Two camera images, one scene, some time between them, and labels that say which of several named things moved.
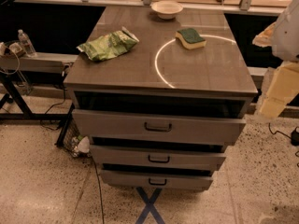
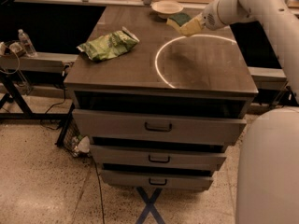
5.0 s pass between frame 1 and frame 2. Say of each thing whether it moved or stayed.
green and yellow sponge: moved
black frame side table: stayed
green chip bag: stayed
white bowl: stayed
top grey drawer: stayed
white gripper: moved
